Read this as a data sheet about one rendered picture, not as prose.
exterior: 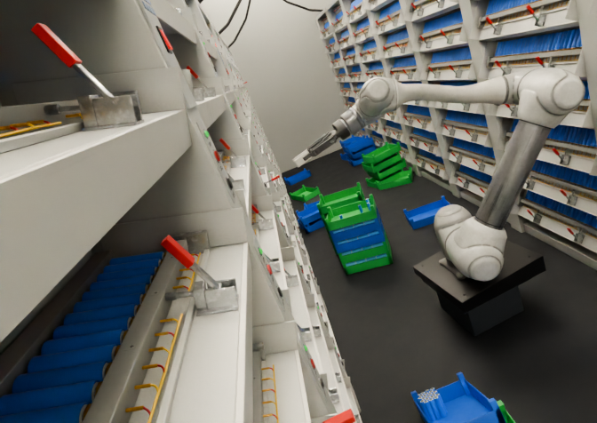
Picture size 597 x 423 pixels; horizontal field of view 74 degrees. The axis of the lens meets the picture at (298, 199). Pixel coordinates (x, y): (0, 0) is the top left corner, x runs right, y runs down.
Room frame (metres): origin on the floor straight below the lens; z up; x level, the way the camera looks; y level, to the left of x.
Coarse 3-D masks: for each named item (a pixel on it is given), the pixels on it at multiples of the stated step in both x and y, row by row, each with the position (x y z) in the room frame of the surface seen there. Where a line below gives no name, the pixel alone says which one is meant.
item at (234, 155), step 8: (216, 144) 1.21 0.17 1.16; (224, 144) 1.05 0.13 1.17; (232, 144) 1.21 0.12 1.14; (240, 144) 1.21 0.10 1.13; (224, 152) 1.19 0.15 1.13; (232, 152) 1.05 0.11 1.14; (240, 152) 1.21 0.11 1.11; (248, 152) 1.21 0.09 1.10; (224, 160) 1.06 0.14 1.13; (232, 160) 1.05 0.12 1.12; (240, 160) 1.05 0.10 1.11; (248, 160) 1.12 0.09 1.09; (232, 168) 1.04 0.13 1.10; (240, 168) 1.02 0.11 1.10; (248, 168) 1.01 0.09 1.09; (232, 176) 0.94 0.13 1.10; (240, 176) 0.93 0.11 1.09; (248, 176) 0.92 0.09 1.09; (240, 184) 0.78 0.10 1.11; (248, 184) 0.84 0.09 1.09; (240, 192) 0.61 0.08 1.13; (248, 192) 0.77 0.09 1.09; (240, 200) 0.61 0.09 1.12; (248, 200) 0.72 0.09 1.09; (248, 208) 0.67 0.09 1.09; (248, 216) 0.63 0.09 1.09
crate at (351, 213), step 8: (328, 208) 2.39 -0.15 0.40; (336, 208) 2.39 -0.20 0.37; (344, 208) 2.38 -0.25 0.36; (352, 208) 2.36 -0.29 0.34; (368, 208) 2.31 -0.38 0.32; (376, 208) 2.26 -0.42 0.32; (328, 216) 2.33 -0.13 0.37; (336, 216) 2.39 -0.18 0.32; (344, 216) 2.34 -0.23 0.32; (352, 216) 2.17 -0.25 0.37; (360, 216) 2.16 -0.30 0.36; (368, 216) 2.15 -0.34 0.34; (376, 216) 2.14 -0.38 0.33; (328, 224) 2.21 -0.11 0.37; (336, 224) 2.20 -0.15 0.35; (344, 224) 2.19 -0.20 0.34; (352, 224) 2.18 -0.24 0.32
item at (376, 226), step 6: (378, 216) 2.25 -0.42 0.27; (378, 222) 2.14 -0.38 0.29; (354, 228) 2.17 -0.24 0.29; (360, 228) 2.17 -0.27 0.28; (366, 228) 2.16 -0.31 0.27; (372, 228) 2.15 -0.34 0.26; (378, 228) 2.14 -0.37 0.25; (330, 234) 2.21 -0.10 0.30; (336, 234) 2.21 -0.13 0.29; (342, 234) 2.20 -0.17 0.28; (348, 234) 2.19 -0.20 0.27; (354, 234) 2.18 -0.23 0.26; (360, 234) 2.17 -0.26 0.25; (336, 240) 2.21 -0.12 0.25
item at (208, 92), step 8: (184, 72) 0.61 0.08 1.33; (192, 72) 1.05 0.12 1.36; (192, 80) 1.21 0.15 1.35; (200, 80) 1.05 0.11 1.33; (208, 80) 1.21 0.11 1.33; (216, 80) 1.21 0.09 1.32; (192, 88) 0.61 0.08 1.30; (200, 88) 0.78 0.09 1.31; (208, 88) 1.05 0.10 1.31; (216, 88) 1.21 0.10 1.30; (200, 96) 0.78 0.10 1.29; (208, 96) 1.04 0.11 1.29; (216, 96) 1.05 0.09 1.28; (200, 104) 0.66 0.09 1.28; (208, 104) 0.78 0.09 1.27; (216, 104) 0.94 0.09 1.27; (224, 104) 1.19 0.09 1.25; (200, 112) 0.65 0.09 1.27; (208, 112) 0.76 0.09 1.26; (216, 112) 0.91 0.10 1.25; (208, 120) 0.74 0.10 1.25
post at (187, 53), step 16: (176, 0) 1.22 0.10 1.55; (176, 48) 1.22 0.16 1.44; (192, 48) 1.22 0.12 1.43; (192, 64) 1.22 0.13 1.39; (208, 64) 1.22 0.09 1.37; (224, 96) 1.22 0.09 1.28; (224, 112) 1.22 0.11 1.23; (208, 128) 1.22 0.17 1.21; (224, 128) 1.22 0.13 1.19; (256, 176) 1.22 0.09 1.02; (256, 192) 1.22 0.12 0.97; (304, 288) 1.22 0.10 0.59; (320, 320) 1.22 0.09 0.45
